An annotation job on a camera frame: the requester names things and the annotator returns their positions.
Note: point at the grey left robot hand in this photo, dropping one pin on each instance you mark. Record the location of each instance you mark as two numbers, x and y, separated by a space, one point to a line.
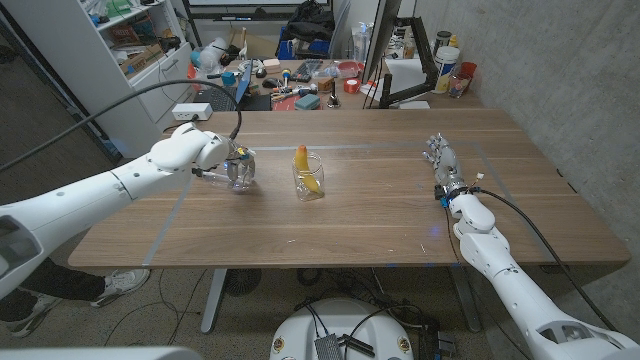
242 165

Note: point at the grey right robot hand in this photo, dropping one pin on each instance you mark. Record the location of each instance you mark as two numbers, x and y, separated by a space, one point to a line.
447 165

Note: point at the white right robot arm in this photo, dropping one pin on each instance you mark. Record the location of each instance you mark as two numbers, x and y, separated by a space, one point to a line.
520 295

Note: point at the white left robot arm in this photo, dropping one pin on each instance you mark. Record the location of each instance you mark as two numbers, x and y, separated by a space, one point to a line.
100 190

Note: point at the yellow banana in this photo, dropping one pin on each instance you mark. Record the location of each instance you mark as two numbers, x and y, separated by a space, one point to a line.
301 157

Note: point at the glass jar with banana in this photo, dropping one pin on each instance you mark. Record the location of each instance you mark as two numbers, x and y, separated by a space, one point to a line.
300 189

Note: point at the red cup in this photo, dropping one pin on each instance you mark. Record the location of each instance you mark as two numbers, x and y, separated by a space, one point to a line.
467 70

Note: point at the clear sanitizer bottle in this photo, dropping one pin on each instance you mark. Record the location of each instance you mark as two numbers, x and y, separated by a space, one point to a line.
361 45

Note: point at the black laptop blue lid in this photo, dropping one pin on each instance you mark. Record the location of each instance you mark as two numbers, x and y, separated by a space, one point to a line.
222 100

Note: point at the white power strip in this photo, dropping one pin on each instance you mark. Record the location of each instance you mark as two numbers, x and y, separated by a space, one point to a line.
192 111

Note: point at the black computer mouse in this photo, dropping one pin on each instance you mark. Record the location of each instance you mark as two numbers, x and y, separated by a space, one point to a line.
271 83

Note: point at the teal cube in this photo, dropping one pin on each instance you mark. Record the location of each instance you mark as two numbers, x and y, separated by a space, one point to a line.
228 78

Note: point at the teal rectangular box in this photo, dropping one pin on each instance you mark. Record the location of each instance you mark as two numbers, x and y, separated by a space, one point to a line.
307 102

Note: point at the tall white lidded container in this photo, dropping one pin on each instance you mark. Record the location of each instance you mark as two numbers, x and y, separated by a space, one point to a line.
444 70

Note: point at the black round fan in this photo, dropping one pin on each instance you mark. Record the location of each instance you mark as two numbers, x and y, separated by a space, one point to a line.
242 281

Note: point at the blue bin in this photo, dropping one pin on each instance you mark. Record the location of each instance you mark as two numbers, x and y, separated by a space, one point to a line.
287 50

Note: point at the dark lidded jar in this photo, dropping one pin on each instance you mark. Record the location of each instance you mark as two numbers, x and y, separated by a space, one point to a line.
442 41

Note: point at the red tape roll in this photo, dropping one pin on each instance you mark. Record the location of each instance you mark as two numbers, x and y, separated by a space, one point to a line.
351 86

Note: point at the red bowl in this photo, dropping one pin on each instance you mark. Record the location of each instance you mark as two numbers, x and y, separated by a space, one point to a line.
350 69

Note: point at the grey metal table leg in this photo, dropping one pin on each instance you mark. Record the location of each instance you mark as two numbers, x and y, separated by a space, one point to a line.
467 310
212 305

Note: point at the black monitor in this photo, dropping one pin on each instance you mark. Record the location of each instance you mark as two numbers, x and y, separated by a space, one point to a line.
382 35

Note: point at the cardboard box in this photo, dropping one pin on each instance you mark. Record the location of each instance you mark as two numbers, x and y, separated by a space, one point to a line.
140 60

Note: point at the black bag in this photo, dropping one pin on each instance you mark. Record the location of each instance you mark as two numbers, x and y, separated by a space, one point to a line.
310 22

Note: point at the white sneaker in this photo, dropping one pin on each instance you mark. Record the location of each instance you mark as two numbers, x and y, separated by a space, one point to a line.
35 315
122 285

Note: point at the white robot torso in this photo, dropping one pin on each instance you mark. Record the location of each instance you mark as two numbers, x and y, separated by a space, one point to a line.
345 320

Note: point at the grey perforated module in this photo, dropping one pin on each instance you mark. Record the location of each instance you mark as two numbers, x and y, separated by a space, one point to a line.
329 347

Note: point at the white shelf cabinet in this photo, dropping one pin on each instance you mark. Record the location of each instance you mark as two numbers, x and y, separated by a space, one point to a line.
75 50

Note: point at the black trouser leg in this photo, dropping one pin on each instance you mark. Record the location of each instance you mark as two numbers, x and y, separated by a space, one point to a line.
65 285

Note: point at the whiteboard with black frame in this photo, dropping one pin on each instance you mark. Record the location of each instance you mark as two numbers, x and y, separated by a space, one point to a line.
240 5

